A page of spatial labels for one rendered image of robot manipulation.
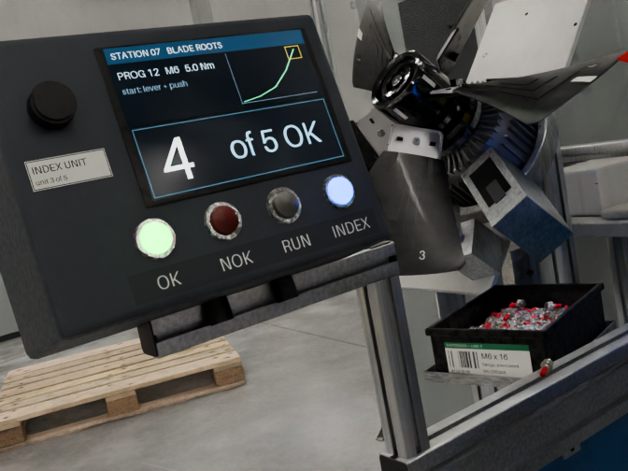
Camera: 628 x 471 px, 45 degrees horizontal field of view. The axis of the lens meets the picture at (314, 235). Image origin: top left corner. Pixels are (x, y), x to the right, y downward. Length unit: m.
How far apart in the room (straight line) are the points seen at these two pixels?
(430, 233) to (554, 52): 0.53
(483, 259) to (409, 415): 0.63
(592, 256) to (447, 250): 0.96
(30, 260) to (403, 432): 0.37
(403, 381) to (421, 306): 1.89
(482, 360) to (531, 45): 0.81
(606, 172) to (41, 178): 1.46
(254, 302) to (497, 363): 0.46
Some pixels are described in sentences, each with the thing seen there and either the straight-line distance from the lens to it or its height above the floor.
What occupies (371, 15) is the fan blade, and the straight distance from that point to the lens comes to 1.58.
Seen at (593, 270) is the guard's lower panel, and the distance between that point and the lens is 2.09.
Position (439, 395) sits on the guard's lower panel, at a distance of 2.67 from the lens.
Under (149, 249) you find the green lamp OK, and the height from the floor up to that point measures 1.11.
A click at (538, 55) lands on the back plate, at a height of 1.22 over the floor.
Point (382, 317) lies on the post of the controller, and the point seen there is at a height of 0.99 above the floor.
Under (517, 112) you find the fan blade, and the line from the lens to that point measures 1.09.
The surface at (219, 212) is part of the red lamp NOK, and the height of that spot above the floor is 1.12.
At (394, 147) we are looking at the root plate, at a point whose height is 1.11.
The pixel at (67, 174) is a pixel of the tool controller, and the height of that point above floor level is 1.17.
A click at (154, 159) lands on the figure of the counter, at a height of 1.17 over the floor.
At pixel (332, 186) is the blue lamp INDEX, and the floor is 1.12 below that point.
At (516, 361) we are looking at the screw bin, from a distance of 0.98.
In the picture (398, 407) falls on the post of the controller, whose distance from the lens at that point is 0.69.
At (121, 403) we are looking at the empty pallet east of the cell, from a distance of 3.80.
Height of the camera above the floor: 1.16
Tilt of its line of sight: 8 degrees down
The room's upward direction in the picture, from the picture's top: 11 degrees counter-clockwise
